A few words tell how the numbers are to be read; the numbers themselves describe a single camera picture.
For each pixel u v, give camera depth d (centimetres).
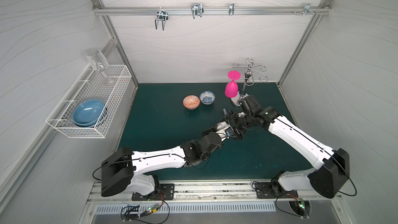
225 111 110
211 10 77
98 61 72
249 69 88
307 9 76
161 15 78
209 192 75
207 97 111
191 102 108
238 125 66
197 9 76
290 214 69
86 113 61
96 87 74
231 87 92
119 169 41
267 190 73
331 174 39
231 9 80
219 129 67
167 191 74
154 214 67
